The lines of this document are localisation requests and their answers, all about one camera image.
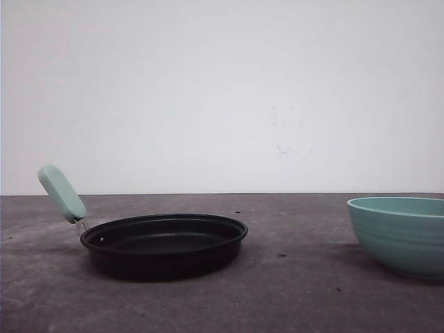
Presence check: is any black frying pan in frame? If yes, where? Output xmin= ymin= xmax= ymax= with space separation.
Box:
xmin=37 ymin=165 xmax=248 ymax=281

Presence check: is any mint green ceramic bowl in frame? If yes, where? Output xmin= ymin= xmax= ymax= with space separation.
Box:
xmin=346 ymin=196 xmax=443 ymax=280

